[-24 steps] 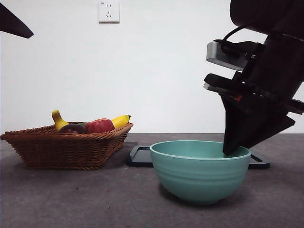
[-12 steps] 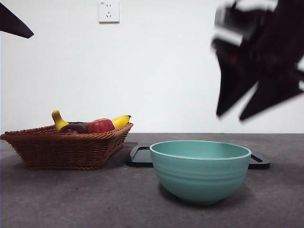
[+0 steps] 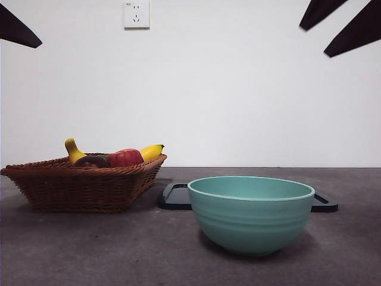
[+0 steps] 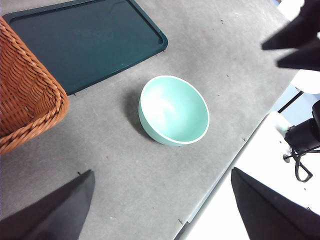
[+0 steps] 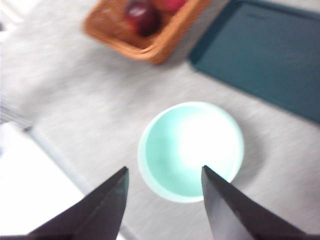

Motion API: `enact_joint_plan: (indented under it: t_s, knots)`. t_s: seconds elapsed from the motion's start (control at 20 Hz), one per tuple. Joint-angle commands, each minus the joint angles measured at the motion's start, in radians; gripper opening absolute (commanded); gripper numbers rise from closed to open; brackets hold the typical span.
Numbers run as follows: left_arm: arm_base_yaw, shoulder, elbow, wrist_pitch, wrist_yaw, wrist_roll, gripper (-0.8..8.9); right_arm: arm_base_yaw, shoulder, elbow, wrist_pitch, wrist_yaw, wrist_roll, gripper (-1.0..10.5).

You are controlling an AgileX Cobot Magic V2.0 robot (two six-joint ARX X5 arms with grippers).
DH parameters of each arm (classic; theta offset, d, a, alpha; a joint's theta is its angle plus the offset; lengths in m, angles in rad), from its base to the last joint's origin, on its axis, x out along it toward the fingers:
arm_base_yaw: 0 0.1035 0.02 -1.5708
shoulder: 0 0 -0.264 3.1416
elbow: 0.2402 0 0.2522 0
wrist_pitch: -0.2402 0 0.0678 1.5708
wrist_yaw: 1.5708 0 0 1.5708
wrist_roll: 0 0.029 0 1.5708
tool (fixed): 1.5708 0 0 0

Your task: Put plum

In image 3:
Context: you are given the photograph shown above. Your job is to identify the black rectangular tray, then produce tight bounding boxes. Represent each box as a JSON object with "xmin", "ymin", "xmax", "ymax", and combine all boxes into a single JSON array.
[{"xmin": 157, "ymin": 182, "xmax": 340, "ymax": 213}]

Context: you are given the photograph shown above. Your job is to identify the teal ribbed bowl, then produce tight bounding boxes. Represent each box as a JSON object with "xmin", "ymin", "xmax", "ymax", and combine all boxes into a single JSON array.
[{"xmin": 187, "ymin": 175, "xmax": 316, "ymax": 257}]

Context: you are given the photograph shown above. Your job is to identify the dark red plum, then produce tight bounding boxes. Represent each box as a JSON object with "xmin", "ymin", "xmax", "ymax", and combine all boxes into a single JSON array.
[{"xmin": 73, "ymin": 155, "xmax": 110, "ymax": 168}]

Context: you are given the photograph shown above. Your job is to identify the yellow banana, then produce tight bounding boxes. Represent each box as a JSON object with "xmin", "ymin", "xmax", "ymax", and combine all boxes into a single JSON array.
[{"xmin": 64, "ymin": 138, "xmax": 166, "ymax": 164}]

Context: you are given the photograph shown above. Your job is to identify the brown wicker basket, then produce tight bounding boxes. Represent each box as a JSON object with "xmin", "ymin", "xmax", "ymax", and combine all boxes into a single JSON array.
[{"xmin": 0, "ymin": 153, "xmax": 168, "ymax": 214}]

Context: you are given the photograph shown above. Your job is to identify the red apple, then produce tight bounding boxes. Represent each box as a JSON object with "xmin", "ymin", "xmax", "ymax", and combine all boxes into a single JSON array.
[{"xmin": 107, "ymin": 148, "xmax": 145, "ymax": 168}]

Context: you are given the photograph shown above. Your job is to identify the white wall socket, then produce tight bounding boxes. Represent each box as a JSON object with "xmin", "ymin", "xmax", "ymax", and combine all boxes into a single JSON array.
[{"xmin": 123, "ymin": 0, "xmax": 151, "ymax": 30}]

